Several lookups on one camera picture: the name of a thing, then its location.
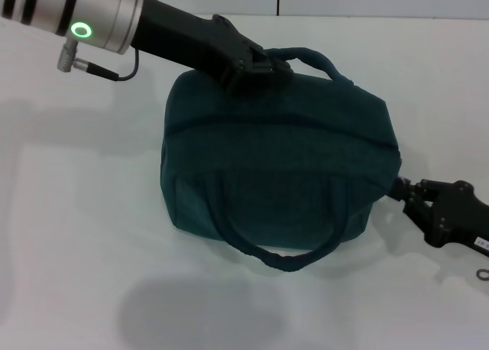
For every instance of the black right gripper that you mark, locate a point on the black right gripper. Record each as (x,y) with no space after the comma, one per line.
(458,216)

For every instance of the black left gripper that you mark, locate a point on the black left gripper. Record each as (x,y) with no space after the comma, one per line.
(195,40)

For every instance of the dark teal insulated lunch bag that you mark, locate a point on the dark teal insulated lunch bag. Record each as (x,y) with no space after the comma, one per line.
(275,163)

